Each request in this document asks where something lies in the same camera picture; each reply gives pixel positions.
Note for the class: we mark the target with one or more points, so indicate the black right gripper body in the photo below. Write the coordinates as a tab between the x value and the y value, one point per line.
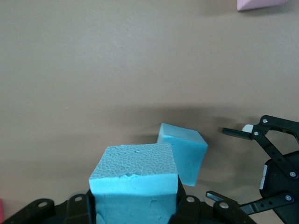
278	184

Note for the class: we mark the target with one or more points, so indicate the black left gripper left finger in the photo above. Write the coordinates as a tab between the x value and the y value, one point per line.
58	212

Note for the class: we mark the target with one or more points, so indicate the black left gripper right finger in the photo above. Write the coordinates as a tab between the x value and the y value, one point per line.
201	212

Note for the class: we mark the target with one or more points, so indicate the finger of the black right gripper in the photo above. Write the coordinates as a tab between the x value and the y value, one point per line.
273	151
268	203

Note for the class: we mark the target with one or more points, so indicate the light blue foam block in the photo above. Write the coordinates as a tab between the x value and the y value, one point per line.
133	186
187	154

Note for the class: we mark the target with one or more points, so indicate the red foam block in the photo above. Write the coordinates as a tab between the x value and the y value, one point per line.
1	207

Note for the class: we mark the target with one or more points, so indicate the brown table cover sheet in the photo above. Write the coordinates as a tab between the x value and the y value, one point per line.
93	70

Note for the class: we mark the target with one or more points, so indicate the pink foam block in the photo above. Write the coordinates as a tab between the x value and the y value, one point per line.
257	4

